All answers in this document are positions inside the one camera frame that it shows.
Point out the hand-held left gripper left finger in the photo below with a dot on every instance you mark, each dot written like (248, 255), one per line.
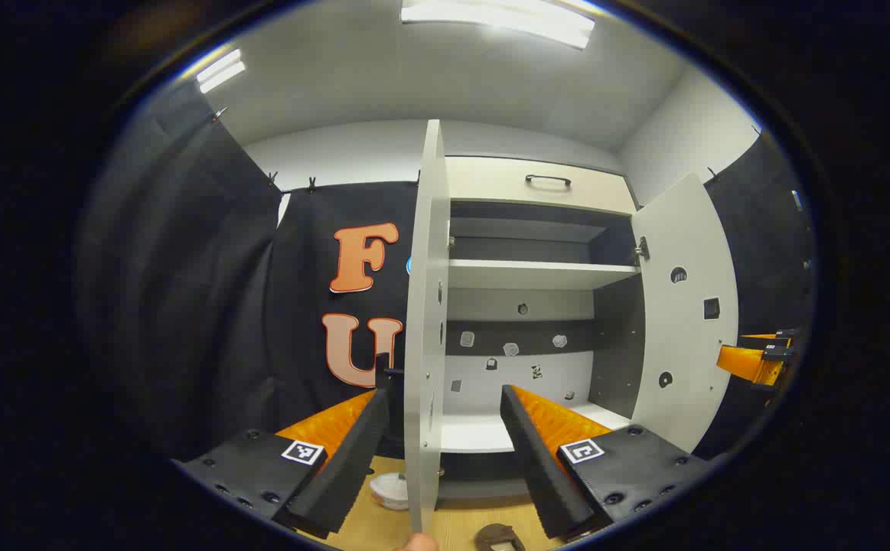
(345, 474)

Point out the white cabinet drawer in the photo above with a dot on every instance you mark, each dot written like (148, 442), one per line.
(490, 184)

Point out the long ceiling light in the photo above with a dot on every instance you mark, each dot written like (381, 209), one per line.
(498, 19)

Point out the white cabinet shelf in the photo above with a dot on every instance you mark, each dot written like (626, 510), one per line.
(529, 274)

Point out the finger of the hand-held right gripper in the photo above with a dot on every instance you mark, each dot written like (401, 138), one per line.
(774, 336)
(747, 363)

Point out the tan rounded object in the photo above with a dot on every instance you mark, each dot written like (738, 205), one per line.
(418, 544)

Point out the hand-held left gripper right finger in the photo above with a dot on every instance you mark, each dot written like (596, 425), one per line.
(540, 474)

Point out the black backdrop cloth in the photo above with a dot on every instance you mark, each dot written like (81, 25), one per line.
(184, 306)
(766, 252)

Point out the white shoe cabinet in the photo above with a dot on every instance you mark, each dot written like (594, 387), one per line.
(521, 379)

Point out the brown fuzzy shoe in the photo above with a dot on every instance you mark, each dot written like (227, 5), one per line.
(498, 536)

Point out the white round object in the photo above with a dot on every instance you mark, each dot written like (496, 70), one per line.
(391, 493)

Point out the small ceiling light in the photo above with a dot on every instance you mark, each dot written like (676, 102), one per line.
(220, 71)

